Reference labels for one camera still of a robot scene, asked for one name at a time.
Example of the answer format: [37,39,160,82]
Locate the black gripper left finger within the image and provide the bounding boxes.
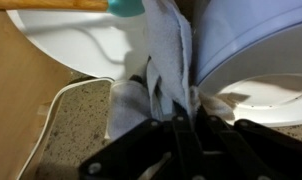
[79,101,209,180]

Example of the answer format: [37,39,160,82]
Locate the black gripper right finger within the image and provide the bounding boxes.
[194,105,302,180]

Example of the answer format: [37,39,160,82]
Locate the light blue tea towel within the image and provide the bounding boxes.
[109,0,237,141]

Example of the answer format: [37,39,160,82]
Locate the large white bowl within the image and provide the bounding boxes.
[5,9,149,82]

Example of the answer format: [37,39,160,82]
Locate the white power cable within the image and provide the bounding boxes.
[15,77,116,180]

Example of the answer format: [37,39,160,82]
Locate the wooden handled teal spatula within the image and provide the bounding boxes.
[0,0,146,18]

